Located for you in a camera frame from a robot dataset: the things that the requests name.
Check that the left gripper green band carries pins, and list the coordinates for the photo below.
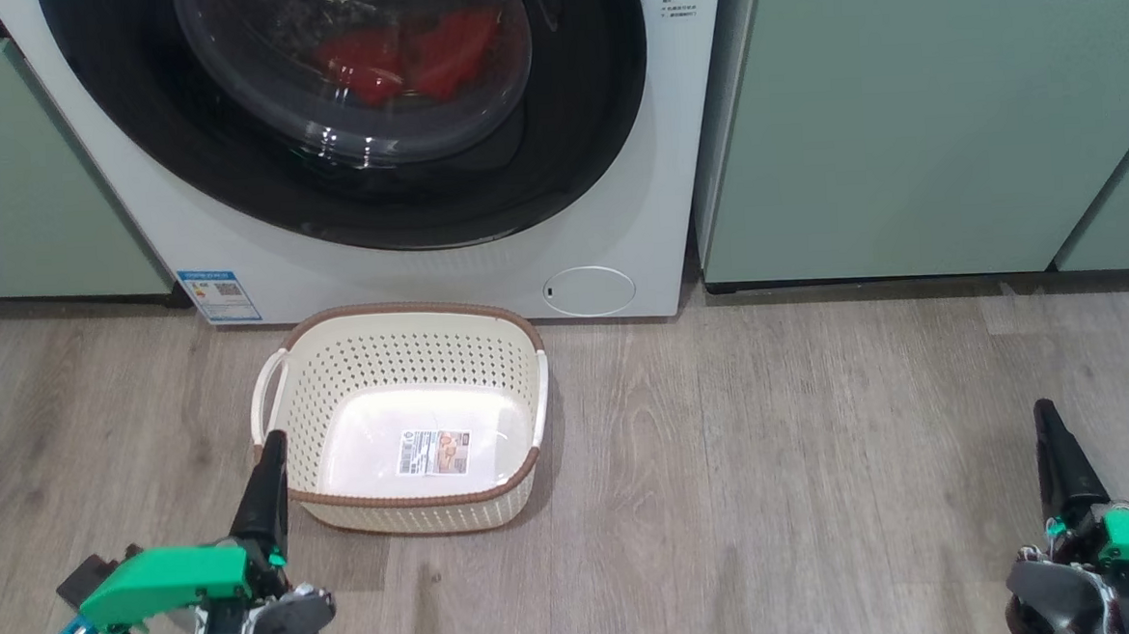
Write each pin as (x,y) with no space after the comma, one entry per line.
(168,579)

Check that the black washing machine door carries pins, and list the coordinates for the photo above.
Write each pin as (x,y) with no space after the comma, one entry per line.
(180,173)

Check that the red and white garment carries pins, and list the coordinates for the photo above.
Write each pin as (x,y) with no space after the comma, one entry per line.
(449,52)

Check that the white printed product label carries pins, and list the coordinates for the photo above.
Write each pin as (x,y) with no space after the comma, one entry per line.
(433,452)

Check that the cream perforated laundry basket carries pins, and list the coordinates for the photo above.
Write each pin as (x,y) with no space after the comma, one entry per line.
(403,364)

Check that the white front-load washing machine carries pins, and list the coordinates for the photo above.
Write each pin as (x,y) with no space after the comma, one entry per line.
(446,275)

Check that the blue energy label sticker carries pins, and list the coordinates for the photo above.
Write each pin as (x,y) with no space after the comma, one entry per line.
(219,294)

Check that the round white filter cover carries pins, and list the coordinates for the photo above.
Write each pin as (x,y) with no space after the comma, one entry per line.
(588,291)

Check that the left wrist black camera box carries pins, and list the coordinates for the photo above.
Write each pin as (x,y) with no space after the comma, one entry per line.
(90,577)

